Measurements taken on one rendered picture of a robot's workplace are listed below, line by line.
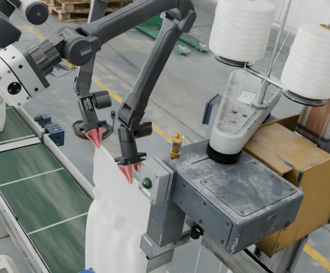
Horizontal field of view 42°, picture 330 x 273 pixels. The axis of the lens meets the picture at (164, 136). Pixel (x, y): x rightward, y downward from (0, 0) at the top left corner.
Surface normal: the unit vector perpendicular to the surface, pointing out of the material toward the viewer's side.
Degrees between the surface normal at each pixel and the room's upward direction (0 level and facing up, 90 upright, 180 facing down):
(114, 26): 91
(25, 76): 90
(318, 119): 90
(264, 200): 0
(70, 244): 0
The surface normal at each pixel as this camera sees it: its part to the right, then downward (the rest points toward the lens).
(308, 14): -0.79, 0.22
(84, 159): 0.15, -0.85
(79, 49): 0.62, 0.53
